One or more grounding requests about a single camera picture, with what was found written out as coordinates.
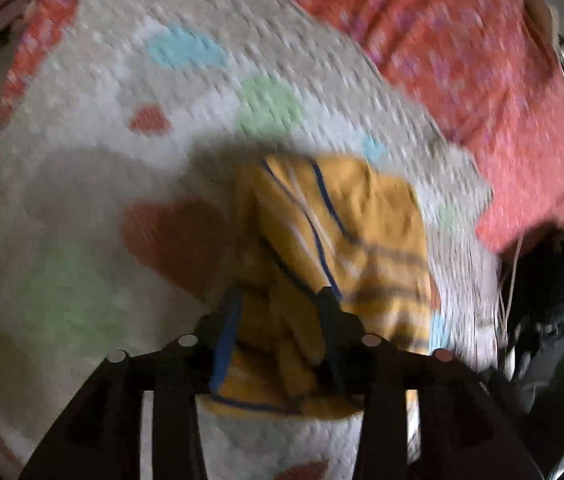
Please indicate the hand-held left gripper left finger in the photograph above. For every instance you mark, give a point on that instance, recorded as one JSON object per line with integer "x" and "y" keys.
{"x": 224, "y": 340}

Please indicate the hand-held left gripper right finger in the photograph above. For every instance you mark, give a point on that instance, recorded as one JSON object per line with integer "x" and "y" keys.
{"x": 332, "y": 331}

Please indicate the yellow striped sweater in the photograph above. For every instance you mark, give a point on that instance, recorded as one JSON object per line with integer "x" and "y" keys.
{"x": 362, "y": 210}

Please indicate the white quilted heart blanket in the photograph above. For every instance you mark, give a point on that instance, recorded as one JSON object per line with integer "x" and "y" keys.
{"x": 111, "y": 85}

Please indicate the red floral bedsheet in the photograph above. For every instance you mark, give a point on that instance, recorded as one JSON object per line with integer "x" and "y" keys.
{"x": 462, "y": 60}

